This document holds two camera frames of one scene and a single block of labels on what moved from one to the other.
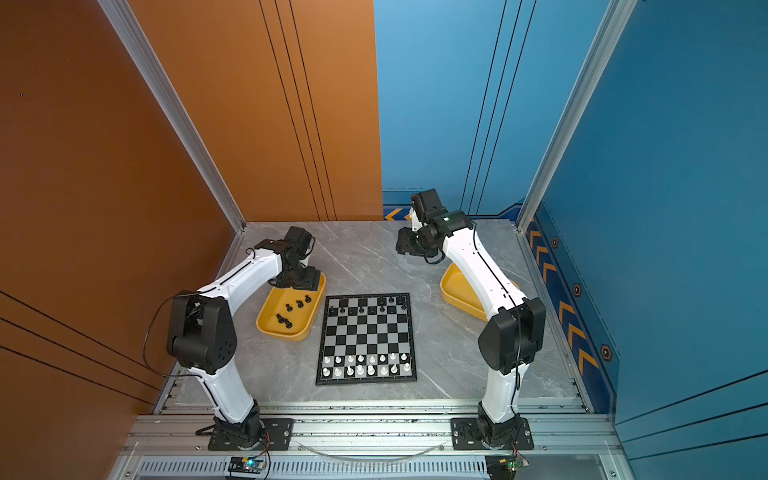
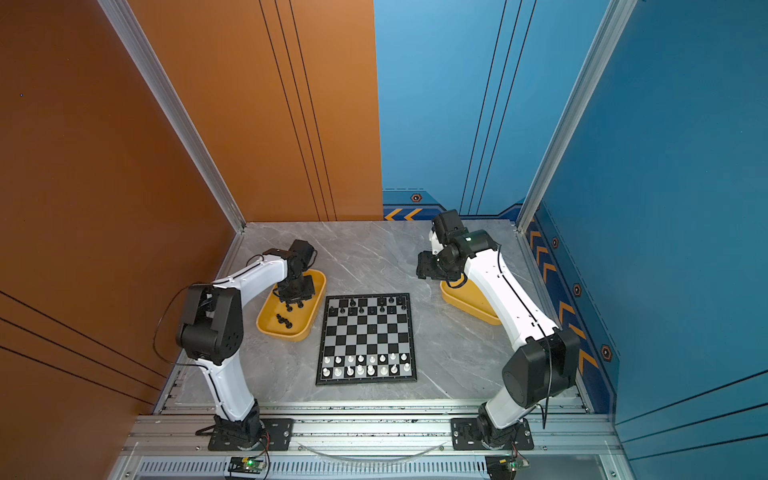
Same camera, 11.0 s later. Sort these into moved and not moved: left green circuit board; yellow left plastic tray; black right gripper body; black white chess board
Moved: black right gripper body
Not moved: yellow left plastic tray; black white chess board; left green circuit board
